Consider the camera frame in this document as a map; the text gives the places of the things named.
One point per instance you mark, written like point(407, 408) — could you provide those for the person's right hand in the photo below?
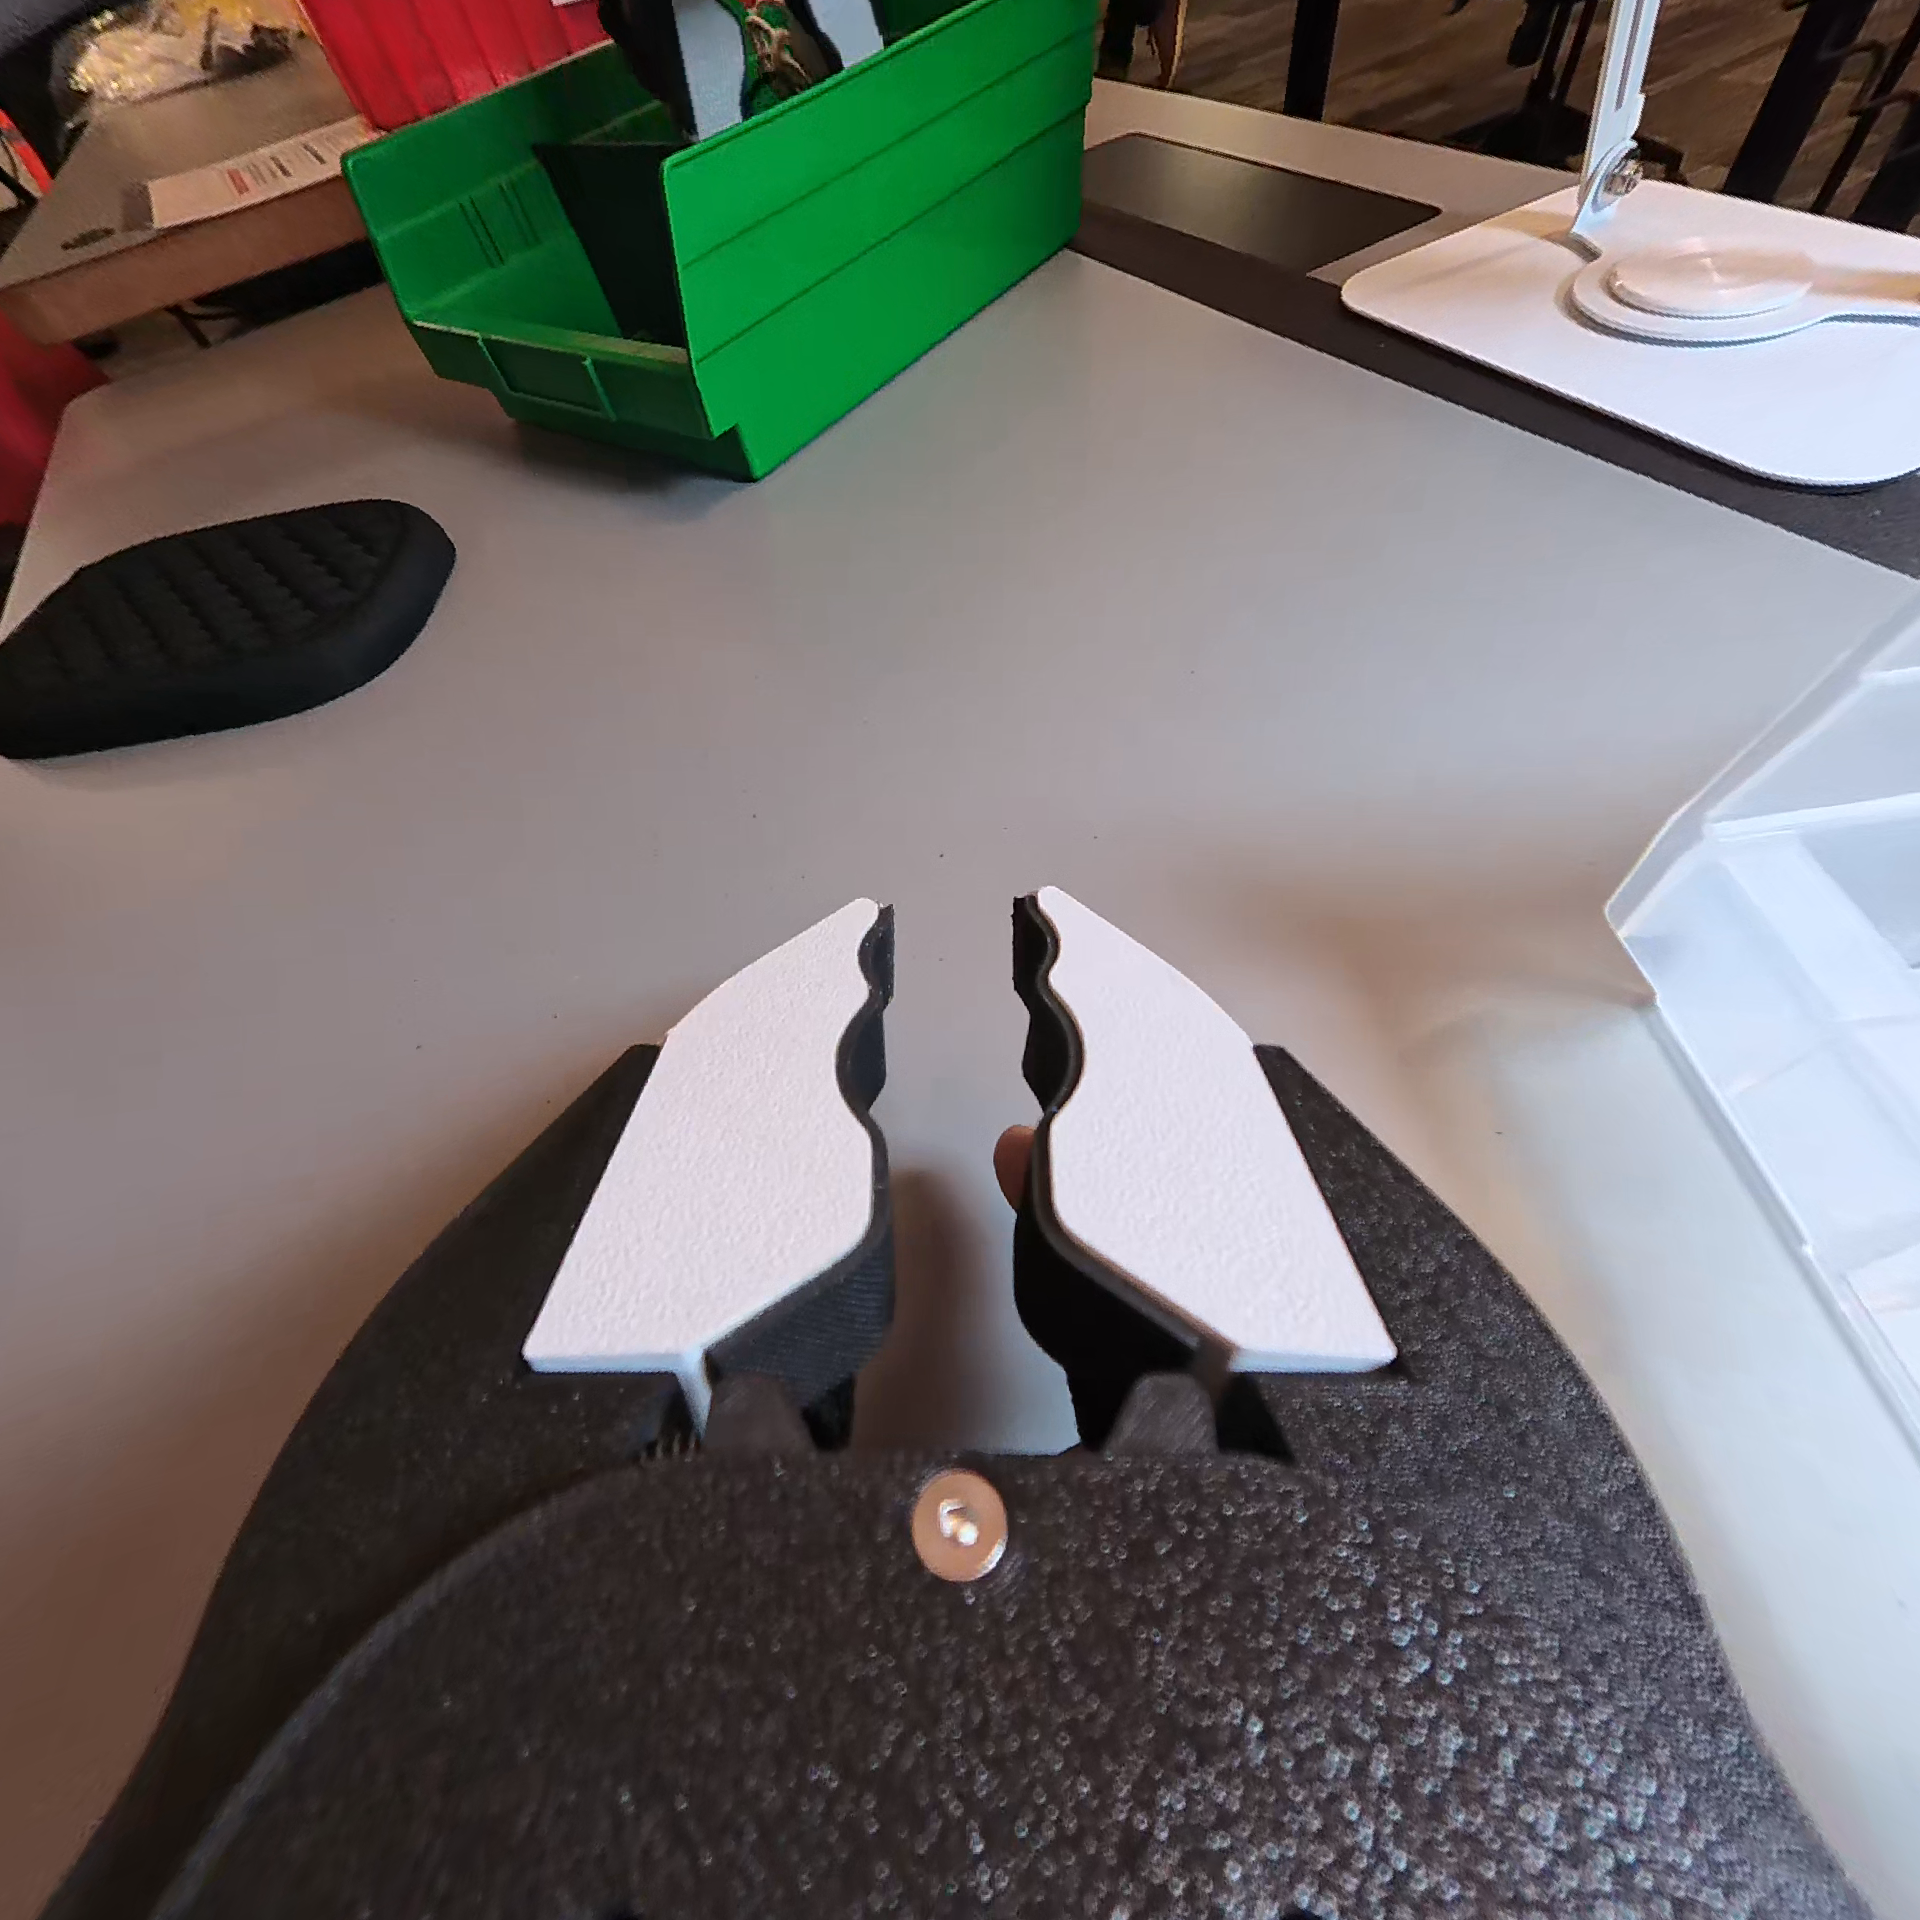
point(1013, 1169)

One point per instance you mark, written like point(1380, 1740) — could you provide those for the grey side table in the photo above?
point(104, 227)

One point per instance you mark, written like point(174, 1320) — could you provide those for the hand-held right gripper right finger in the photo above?
point(1200, 1169)

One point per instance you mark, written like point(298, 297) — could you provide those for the wooden instruction board stand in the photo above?
point(1650, 343)

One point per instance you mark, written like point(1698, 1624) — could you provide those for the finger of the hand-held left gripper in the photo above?
point(705, 68)
point(850, 27)

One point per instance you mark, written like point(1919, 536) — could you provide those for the red plastic bin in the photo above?
point(447, 60)

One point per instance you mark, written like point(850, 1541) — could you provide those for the black pouch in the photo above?
point(211, 630)

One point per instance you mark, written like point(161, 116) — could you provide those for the green plastic bin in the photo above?
point(871, 254)

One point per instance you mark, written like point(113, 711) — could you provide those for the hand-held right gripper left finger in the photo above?
point(737, 1187)

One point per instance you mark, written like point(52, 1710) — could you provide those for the red tote bag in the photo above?
point(37, 420)

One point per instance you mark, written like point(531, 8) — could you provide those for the clear plastic bin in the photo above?
point(1798, 975)

